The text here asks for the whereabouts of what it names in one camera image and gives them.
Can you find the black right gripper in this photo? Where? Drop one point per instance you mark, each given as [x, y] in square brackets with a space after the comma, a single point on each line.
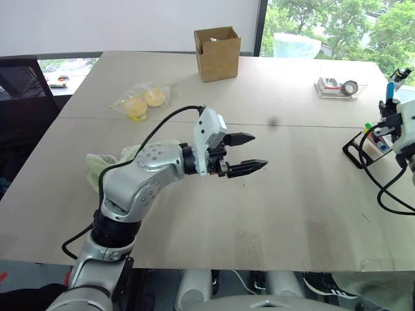
[389, 120]

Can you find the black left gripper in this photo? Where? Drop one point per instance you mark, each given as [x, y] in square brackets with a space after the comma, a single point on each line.
[218, 155]

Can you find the blue pen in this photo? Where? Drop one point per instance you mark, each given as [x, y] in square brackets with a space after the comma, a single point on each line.
[391, 90]

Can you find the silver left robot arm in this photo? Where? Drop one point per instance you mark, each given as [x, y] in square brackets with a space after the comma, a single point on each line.
[129, 184]

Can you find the black cylindrical device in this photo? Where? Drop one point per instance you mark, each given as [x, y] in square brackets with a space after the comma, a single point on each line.
[402, 74]

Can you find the grey tape roll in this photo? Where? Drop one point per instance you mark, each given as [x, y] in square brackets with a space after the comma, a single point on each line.
[349, 88]

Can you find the red and white small box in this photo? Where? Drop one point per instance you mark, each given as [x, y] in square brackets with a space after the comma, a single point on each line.
[330, 85]

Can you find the clear plastic tray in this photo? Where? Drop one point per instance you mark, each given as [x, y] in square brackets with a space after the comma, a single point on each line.
[327, 92]

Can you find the brown cardboard box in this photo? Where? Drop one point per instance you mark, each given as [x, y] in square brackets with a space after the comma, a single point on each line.
[218, 58]

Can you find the yellow bun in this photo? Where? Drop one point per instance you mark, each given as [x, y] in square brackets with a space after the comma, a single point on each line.
[135, 107]
[155, 97]

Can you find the translucent plastic bag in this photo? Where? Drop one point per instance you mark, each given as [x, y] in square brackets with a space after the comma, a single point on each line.
[296, 45]

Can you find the clear plastic bun bag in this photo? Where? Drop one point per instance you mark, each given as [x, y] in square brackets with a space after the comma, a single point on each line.
[136, 97]

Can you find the white robot leg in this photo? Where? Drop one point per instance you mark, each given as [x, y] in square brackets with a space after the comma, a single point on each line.
[194, 288]
[285, 283]

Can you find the pale green cloth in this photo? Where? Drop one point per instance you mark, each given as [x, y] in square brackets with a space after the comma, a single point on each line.
[97, 168]

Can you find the grey robot torso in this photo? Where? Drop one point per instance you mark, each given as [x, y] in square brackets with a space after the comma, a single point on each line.
[272, 304]

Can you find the black and white sneaker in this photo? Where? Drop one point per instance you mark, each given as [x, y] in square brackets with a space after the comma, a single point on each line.
[327, 286]

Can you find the black mesh office chair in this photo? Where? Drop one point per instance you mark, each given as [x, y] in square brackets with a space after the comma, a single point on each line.
[22, 107]

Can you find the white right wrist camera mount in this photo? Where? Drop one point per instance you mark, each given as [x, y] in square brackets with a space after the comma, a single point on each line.
[407, 126]

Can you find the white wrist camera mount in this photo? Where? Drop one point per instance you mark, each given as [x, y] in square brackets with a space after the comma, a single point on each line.
[407, 126]
[207, 129]

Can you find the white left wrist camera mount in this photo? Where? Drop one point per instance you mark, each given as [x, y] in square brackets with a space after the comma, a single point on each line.
[207, 129]

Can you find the dark window frame post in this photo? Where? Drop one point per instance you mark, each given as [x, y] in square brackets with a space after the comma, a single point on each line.
[261, 27]

